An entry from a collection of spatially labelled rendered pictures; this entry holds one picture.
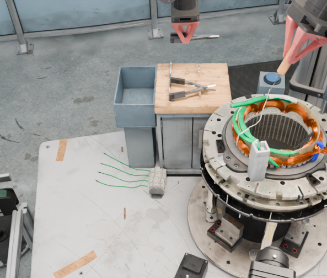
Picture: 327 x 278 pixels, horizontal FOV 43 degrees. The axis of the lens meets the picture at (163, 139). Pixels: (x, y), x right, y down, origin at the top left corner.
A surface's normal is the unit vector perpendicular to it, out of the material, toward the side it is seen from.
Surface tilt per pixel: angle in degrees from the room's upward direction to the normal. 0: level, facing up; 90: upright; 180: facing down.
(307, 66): 90
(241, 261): 0
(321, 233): 0
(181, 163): 90
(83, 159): 0
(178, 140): 90
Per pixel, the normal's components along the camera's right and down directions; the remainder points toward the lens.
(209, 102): -0.04, -0.69
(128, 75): -0.04, 0.72
